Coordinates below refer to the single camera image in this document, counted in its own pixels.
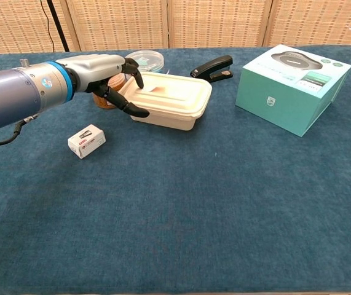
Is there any small white clip box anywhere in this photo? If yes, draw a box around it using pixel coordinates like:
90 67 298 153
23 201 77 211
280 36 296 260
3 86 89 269
67 124 106 160

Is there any clear jar of binder clips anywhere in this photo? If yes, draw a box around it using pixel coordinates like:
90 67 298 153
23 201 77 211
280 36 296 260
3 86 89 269
125 50 165 74

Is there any blue table cloth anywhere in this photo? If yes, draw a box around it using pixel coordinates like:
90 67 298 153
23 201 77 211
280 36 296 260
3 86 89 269
0 45 351 294

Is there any black stapler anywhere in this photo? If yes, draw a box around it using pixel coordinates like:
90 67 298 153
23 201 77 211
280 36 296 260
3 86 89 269
189 55 234 84

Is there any clear jar of rubber bands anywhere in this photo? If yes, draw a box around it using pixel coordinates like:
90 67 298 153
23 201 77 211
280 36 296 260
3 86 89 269
92 73 126 109

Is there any teal product carton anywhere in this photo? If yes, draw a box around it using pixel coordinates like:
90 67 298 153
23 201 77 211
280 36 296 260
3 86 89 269
235 44 351 138

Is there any black tripod stand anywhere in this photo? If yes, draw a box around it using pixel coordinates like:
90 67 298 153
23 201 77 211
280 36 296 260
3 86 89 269
46 0 71 52

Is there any cream lidded food container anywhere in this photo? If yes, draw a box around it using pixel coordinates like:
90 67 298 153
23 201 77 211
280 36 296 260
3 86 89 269
122 72 213 132

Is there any thin black hanging cable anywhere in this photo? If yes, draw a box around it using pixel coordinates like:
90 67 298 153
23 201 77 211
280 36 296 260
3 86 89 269
39 0 55 53

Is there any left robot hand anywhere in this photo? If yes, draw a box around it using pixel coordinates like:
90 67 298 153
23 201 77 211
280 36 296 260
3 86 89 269
57 53 150 119

